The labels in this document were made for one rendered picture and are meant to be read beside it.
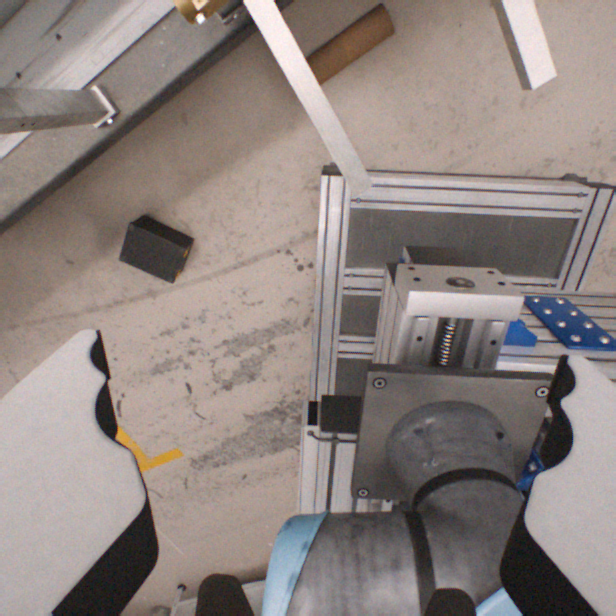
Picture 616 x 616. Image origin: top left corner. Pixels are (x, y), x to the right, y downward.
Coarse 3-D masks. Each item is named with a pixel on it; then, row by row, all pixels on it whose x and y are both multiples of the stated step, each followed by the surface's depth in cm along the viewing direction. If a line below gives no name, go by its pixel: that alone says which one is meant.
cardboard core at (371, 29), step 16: (368, 16) 111; (384, 16) 110; (352, 32) 112; (368, 32) 112; (384, 32) 113; (320, 48) 116; (336, 48) 114; (352, 48) 114; (368, 48) 115; (320, 64) 116; (336, 64) 116; (320, 80) 119
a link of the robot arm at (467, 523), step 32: (480, 480) 41; (416, 512) 40; (448, 512) 39; (480, 512) 38; (512, 512) 38; (416, 544) 36; (448, 544) 35; (480, 544) 35; (448, 576) 34; (480, 576) 33; (480, 608) 31; (512, 608) 31
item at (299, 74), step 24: (264, 0) 48; (264, 24) 49; (288, 48) 50; (288, 72) 51; (312, 96) 52; (312, 120) 54; (336, 120) 54; (336, 144) 55; (360, 168) 56; (360, 192) 58
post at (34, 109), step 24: (0, 96) 44; (24, 96) 48; (48, 96) 52; (72, 96) 57; (96, 96) 63; (0, 120) 43; (24, 120) 47; (48, 120) 51; (72, 120) 57; (96, 120) 64
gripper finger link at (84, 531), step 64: (64, 384) 9; (0, 448) 7; (64, 448) 7; (128, 448) 8; (0, 512) 6; (64, 512) 6; (128, 512) 6; (0, 576) 5; (64, 576) 6; (128, 576) 6
